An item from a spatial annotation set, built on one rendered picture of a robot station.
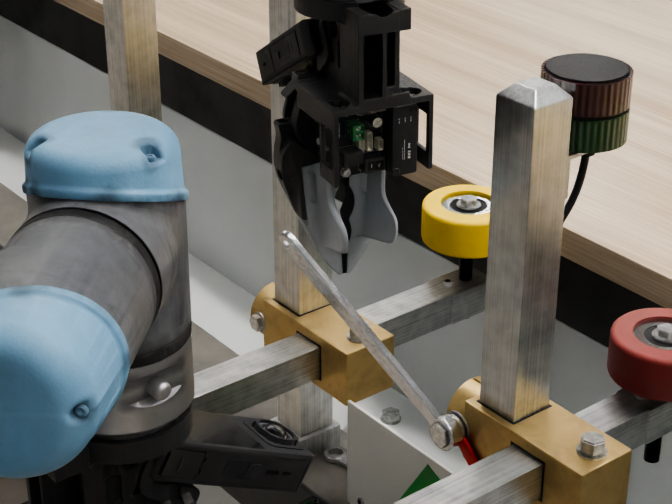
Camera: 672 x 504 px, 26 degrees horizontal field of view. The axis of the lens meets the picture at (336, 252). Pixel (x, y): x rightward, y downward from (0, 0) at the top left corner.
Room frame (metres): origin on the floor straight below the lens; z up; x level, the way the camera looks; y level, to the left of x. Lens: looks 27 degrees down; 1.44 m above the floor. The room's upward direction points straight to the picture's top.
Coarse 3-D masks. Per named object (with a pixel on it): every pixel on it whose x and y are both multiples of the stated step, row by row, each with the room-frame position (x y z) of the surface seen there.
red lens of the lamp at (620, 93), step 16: (544, 64) 0.91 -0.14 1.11; (560, 80) 0.88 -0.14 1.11; (624, 80) 0.88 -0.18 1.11; (576, 96) 0.87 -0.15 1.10; (592, 96) 0.87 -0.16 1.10; (608, 96) 0.87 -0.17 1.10; (624, 96) 0.88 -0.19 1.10; (576, 112) 0.87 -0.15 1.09; (592, 112) 0.87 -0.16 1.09; (608, 112) 0.87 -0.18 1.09
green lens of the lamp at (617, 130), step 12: (576, 120) 0.87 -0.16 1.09; (600, 120) 0.87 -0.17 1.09; (612, 120) 0.87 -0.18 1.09; (624, 120) 0.88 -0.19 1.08; (576, 132) 0.87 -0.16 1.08; (588, 132) 0.87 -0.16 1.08; (600, 132) 0.87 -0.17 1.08; (612, 132) 0.87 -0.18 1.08; (624, 132) 0.88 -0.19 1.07; (576, 144) 0.87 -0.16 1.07; (588, 144) 0.87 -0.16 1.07; (600, 144) 0.87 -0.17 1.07; (612, 144) 0.87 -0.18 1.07
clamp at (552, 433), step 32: (480, 384) 0.90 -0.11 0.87; (480, 416) 0.86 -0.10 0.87; (544, 416) 0.85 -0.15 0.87; (576, 416) 0.85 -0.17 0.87; (480, 448) 0.86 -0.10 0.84; (544, 448) 0.82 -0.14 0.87; (608, 448) 0.82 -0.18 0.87; (544, 480) 0.81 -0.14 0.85; (576, 480) 0.79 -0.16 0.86; (608, 480) 0.80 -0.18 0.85
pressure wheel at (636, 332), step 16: (624, 320) 0.93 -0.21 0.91; (640, 320) 0.93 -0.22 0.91; (656, 320) 0.93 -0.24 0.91; (624, 336) 0.90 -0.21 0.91; (640, 336) 0.91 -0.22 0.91; (656, 336) 0.90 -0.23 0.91; (608, 352) 0.91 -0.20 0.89; (624, 352) 0.89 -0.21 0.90; (640, 352) 0.88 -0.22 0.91; (656, 352) 0.88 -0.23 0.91; (608, 368) 0.91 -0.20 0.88; (624, 368) 0.89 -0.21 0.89; (640, 368) 0.88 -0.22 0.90; (656, 368) 0.87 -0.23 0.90; (624, 384) 0.88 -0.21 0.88; (640, 384) 0.87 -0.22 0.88; (656, 384) 0.87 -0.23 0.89; (656, 400) 0.87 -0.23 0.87; (656, 448) 0.90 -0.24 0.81
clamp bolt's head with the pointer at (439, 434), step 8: (456, 416) 0.88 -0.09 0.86; (440, 424) 0.87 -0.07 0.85; (464, 424) 0.87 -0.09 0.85; (432, 432) 0.87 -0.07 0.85; (440, 432) 0.87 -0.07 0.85; (464, 432) 0.87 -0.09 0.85; (440, 440) 0.86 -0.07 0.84; (448, 440) 0.86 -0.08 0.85; (464, 440) 0.87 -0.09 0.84; (464, 448) 0.87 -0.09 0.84; (464, 456) 0.87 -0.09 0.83; (472, 456) 0.86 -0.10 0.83
